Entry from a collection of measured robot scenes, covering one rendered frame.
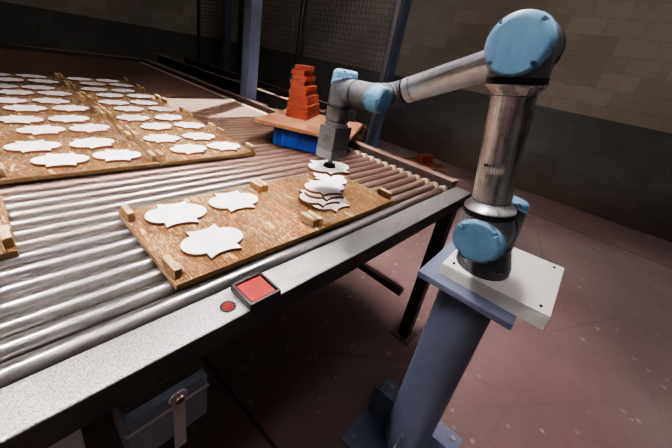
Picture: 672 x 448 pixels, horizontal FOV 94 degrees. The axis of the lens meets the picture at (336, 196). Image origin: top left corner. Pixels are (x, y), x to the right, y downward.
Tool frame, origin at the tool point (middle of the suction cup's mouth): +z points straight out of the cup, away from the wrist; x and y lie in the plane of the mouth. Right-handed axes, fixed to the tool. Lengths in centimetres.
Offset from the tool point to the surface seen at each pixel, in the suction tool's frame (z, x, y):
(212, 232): 10.7, -1.9, 41.7
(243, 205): 10.7, -9.8, 26.5
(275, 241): 11.7, 9.5, 30.5
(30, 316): 14, 0, 77
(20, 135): 12, -98, 60
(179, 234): 11.7, -6.9, 47.6
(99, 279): 14, -3, 66
